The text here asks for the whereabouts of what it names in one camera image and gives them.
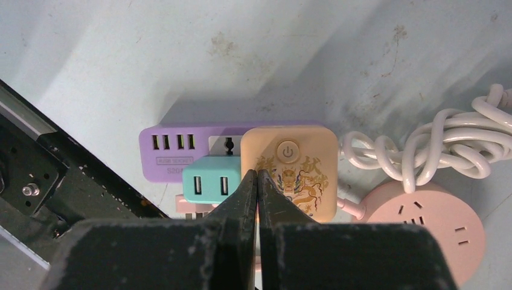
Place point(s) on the purple power strip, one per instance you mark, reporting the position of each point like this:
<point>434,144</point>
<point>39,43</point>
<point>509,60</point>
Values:
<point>166,149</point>

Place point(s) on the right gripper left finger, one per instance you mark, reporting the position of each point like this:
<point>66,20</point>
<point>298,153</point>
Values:
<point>214,252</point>

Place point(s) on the teal USB charger plug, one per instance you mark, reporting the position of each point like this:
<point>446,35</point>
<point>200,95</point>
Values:
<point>211,179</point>

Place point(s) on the beige cube socket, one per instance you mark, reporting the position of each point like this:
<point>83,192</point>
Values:
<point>302,160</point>

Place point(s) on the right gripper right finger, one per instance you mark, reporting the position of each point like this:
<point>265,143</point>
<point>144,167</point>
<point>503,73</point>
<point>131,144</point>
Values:
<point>299,253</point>

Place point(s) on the pink round power strip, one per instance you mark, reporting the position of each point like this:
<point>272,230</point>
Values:
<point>453,223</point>

